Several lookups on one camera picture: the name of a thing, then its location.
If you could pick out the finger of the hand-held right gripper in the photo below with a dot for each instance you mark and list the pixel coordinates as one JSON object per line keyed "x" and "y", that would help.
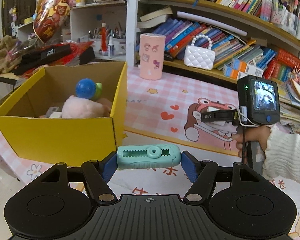
{"x": 222, "y": 117}

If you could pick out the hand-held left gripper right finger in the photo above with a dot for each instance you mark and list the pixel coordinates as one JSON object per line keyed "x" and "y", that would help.
{"x": 188, "y": 166}

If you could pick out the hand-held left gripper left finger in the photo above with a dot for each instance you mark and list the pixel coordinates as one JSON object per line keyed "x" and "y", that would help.
{"x": 110, "y": 166}

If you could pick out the teal plastic crocodile toy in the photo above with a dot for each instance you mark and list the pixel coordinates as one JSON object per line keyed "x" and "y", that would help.
{"x": 145, "y": 158}

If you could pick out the yellow cardboard box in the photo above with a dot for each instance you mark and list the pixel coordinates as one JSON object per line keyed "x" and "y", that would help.
{"x": 52, "y": 140}

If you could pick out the pink plush toy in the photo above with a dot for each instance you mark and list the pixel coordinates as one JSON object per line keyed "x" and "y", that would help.
{"x": 82, "y": 107}

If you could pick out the person's right forearm white sleeve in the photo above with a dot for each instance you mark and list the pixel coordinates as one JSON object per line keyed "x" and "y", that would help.
{"x": 287, "y": 157}

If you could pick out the person's right hand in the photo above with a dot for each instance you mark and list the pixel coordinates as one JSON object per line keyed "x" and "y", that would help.
{"x": 261, "y": 133}

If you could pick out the orange and white carton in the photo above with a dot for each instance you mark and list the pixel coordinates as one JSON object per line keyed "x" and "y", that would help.
{"x": 237, "y": 73}
{"x": 242, "y": 64}

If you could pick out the stack of magazines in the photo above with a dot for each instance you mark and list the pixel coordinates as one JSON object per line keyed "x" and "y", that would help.
{"x": 295, "y": 110}

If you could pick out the red book set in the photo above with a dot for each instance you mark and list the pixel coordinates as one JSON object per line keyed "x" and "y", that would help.
{"x": 285, "y": 65}

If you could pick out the small white block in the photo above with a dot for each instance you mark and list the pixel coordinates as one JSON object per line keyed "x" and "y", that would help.
{"x": 56, "y": 115}

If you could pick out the blue and green ball toy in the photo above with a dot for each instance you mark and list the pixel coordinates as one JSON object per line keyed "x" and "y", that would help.
{"x": 85, "y": 88}

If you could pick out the white desk organizer with pens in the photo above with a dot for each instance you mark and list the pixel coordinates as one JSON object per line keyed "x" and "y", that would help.
{"x": 290, "y": 20}

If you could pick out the pink cartoon canister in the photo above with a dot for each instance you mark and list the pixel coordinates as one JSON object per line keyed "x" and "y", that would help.
{"x": 151, "y": 57}

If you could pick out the wooden bookshelf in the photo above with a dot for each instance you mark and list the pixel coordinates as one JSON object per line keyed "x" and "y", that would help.
{"x": 215, "y": 7}

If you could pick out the red plastic bag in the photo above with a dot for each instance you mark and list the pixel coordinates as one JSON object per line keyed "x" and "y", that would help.
{"x": 77, "y": 48}

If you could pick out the white pen cup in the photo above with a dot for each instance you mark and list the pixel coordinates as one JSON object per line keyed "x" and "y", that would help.
{"x": 96, "y": 42}
{"x": 120, "y": 43}

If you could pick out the red dress figurine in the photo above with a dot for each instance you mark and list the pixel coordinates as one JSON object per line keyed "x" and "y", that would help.
{"x": 104, "y": 38}

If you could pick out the long black box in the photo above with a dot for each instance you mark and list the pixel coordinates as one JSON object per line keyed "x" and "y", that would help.
{"x": 50, "y": 52}

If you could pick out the dark side table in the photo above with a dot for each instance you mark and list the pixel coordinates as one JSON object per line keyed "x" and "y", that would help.
{"x": 2, "y": 76}

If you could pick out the white shelf unit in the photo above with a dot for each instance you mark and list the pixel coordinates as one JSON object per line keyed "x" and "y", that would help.
{"x": 90, "y": 15}

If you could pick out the brown plush cloth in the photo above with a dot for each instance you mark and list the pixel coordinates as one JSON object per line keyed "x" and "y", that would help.
{"x": 2, "y": 55}

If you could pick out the red foil cartoon balloon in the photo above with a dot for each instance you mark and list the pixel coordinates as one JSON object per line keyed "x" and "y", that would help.
{"x": 50, "y": 17}

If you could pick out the dark wooden door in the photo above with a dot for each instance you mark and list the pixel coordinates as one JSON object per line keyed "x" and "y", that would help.
{"x": 20, "y": 0}

